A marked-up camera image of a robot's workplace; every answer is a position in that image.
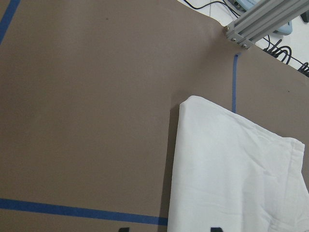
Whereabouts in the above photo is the aluminium frame post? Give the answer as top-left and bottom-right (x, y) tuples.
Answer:
(225, 0), (309, 49)

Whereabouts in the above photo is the white long-sleeve printed shirt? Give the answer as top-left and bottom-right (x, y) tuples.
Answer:
(168, 96), (309, 232)

